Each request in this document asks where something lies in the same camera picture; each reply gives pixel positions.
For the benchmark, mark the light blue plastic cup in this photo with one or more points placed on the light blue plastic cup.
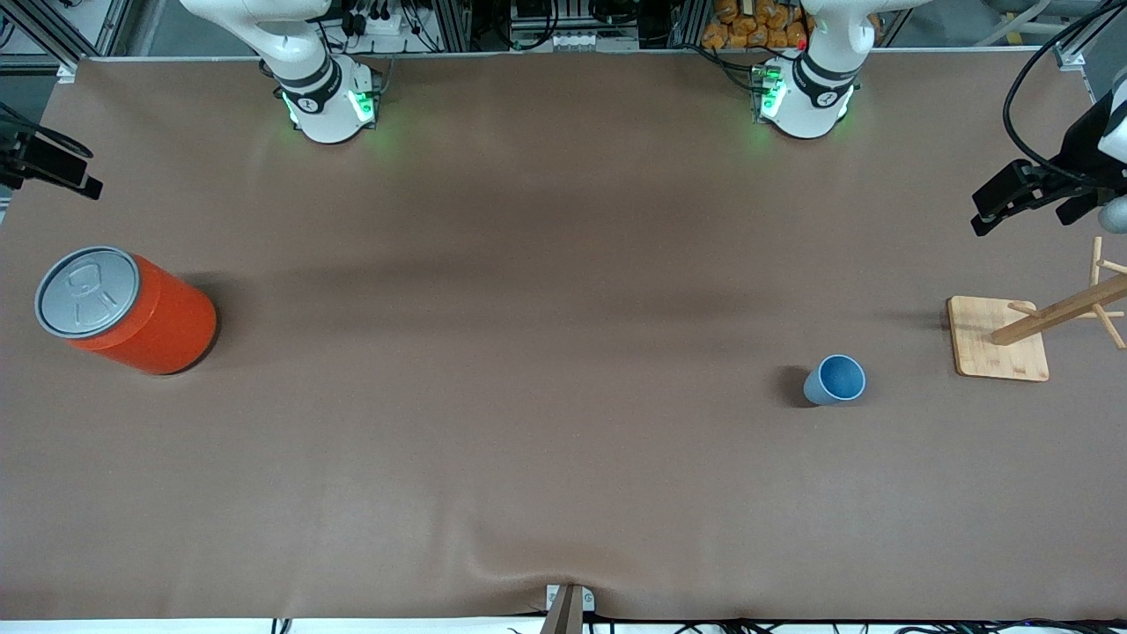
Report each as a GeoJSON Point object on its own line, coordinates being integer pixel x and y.
{"type": "Point", "coordinates": [836, 379]}

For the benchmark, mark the pile of orange snacks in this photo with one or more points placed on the pile of orange snacks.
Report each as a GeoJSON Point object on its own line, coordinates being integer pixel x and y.
{"type": "Point", "coordinates": [748, 35]}

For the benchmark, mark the small white corner bracket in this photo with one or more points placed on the small white corner bracket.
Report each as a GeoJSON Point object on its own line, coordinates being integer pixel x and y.
{"type": "Point", "coordinates": [67, 73]}

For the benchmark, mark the wooden mug tree stand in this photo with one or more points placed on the wooden mug tree stand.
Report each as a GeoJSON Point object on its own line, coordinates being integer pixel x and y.
{"type": "Point", "coordinates": [995, 348]}

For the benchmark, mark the aluminium frame corner bracket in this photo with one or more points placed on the aluminium frame corner bracket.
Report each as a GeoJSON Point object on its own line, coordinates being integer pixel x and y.
{"type": "Point", "coordinates": [1070, 57]}

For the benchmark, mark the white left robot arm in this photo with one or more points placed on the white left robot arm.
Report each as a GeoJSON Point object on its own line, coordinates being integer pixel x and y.
{"type": "Point", "coordinates": [819, 88]}

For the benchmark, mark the aluminium frame post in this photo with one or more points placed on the aluminium frame post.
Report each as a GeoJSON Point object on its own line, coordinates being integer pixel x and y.
{"type": "Point", "coordinates": [691, 22]}
{"type": "Point", "coordinates": [453, 25]}

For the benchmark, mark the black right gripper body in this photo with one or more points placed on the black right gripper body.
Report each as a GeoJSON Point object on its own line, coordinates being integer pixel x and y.
{"type": "Point", "coordinates": [19, 155]}

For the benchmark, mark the orange can with grey lid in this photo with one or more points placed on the orange can with grey lid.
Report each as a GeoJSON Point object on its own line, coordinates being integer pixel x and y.
{"type": "Point", "coordinates": [150, 317]}

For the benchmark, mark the metal bracket with brown post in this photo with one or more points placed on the metal bracket with brown post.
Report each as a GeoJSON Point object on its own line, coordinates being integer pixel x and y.
{"type": "Point", "coordinates": [563, 616]}

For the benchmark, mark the white power strip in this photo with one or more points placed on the white power strip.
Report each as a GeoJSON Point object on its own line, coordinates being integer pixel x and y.
{"type": "Point", "coordinates": [379, 25]}

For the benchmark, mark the white terminal block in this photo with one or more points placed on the white terminal block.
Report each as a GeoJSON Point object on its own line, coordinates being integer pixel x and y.
{"type": "Point", "coordinates": [590, 40]}

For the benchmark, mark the aluminium frame beam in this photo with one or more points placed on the aluminium frame beam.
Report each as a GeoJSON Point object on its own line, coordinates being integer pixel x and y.
{"type": "Point", "coordinates": [44, 31]}

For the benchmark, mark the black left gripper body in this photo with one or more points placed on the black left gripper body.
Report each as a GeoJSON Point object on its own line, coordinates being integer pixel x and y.
{"type": "Point", "coordinates": [1082, 146]}

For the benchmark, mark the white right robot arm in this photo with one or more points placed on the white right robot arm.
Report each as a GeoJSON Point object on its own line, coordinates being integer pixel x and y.
{"type": "Point", "coordinates": [308, 79]}

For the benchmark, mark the brown table cloth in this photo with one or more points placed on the brown table cloth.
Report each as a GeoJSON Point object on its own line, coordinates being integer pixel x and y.
{"type": "Point", "coordinates": [563, 264]}

